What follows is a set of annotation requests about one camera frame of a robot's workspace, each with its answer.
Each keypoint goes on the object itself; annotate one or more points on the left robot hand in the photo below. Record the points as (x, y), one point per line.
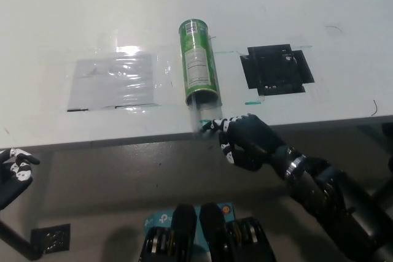
(13, 179)

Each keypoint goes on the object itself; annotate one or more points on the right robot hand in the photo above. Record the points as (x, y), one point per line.
(251, 142)

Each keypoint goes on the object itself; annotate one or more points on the clear plastic chips tray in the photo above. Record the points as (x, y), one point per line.
(204, 113)

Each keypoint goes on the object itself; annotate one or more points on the green chips can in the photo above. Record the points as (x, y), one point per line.
(198, 59)

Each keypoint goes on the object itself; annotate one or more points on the black tape square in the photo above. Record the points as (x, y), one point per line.
(277, 70)

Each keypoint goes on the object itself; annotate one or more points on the clear plastic film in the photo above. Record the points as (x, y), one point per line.
(159, 65)

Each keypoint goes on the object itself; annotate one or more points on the clear taped plastic sheet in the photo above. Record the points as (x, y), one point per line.
(113, 82)

